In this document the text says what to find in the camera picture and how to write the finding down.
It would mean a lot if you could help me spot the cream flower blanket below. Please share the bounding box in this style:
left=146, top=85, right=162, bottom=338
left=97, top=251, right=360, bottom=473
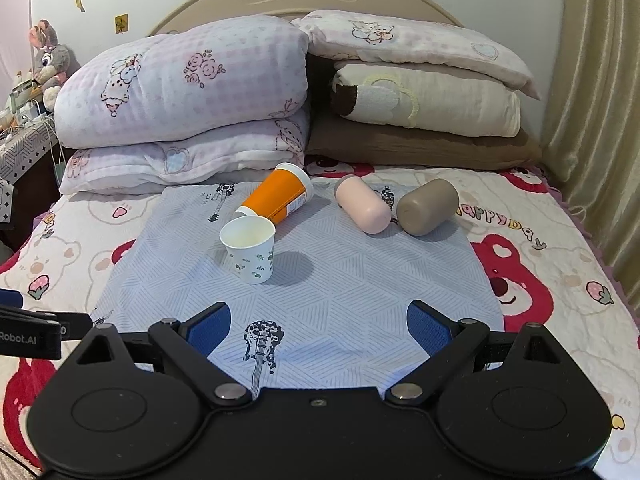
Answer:
left=329, top=59, right=522, bottom=139

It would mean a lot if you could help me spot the pink checked folded quilt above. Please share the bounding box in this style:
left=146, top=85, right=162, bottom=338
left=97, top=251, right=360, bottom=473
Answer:
left=52, top=14, right=312, bottom=197

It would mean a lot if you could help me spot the pink cup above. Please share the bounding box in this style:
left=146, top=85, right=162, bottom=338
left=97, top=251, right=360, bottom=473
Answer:
left=333, top=174, right=393, bottom=235

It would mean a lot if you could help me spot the beige curtain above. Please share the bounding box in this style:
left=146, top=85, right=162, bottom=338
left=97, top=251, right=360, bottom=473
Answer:
left=542, top=0, right=640, bottom=322

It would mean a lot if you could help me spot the cluttered bedside table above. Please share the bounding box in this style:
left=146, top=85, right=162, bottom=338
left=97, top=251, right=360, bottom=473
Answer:
left=0, top=72, right=67, bottom=262

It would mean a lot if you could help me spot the white floral paper cup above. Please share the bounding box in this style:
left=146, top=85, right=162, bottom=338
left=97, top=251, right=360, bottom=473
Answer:
left=219, top=215, right=277, bottom=285

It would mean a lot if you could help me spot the pink checked pillow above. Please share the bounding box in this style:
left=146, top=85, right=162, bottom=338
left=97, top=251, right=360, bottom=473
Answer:
left=291, top=9, right=542, bottom=101

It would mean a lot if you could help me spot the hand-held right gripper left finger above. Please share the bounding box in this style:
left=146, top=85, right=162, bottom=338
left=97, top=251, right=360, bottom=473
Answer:
left=75, top=302, right=254, bottom=407

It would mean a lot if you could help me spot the grey guitar print cloth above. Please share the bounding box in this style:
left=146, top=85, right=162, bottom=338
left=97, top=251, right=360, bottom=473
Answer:
left=90, top=179, right=506, bottom=397

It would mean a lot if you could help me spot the grey plush rabbit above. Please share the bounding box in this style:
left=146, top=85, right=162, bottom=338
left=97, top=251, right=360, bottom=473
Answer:
left=27, top=18, right=81, bottom=114

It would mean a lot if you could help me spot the brown pillow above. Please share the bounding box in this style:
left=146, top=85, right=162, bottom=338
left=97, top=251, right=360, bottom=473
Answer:
left=304, top=54, right=544, bottom=170

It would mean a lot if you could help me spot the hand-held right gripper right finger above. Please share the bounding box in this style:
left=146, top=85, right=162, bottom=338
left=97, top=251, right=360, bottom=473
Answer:
left=383, top=299, right=568, bottom=407

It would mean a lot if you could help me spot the orange cup with white lid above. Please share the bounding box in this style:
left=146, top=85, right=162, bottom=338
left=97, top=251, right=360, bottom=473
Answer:
left=233, top=162, right=315, bottom=225

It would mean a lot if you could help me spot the taupe cup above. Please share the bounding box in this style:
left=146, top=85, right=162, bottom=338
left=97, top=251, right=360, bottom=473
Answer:
left=396, top=178, right=460, bottom=237

